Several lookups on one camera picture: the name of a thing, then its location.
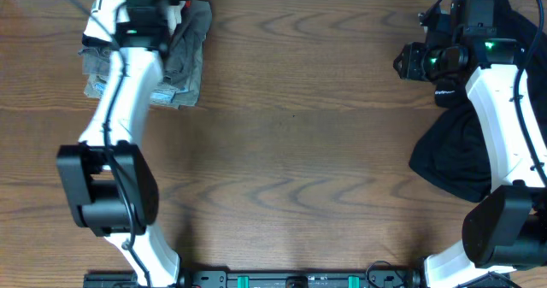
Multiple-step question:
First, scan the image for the white t-shirt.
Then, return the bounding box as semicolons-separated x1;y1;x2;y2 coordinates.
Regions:
82;0;187;45

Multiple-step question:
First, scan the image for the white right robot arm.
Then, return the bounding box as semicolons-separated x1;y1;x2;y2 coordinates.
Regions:
393;38;546;287

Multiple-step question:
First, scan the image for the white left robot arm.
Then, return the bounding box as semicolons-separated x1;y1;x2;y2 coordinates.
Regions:
56;0;192;287

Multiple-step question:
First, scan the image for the folded olive grey garment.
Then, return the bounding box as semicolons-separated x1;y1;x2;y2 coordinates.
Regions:
79;1;212;98

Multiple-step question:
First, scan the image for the folded light blue garment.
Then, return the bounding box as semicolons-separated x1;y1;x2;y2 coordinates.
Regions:
84;79;198;107

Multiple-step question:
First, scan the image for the black garment pile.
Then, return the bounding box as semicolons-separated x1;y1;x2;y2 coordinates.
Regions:
409;0;546;203

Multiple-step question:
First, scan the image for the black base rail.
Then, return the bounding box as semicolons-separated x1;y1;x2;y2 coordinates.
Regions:
82;268;515;288

